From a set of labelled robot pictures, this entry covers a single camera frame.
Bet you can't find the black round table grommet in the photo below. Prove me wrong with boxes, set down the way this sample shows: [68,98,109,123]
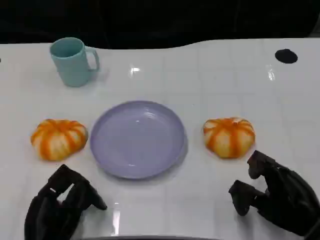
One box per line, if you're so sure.
[274,48,299,64]

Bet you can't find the orange white toy bread roll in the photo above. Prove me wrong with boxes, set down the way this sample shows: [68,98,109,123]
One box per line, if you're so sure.
[30,118,89,161]
[202,116,256,159]

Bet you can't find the lilac plate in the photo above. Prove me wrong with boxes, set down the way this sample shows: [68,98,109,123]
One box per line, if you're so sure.
[90,100,188,180]

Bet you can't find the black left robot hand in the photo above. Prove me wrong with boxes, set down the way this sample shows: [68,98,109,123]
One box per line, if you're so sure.
[24,163,108,240]

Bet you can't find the pale green mug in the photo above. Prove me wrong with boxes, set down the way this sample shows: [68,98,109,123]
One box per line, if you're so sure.
[49,37,100,88]

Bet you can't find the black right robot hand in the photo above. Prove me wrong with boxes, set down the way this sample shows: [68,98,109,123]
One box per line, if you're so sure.
[228,149,320,237]

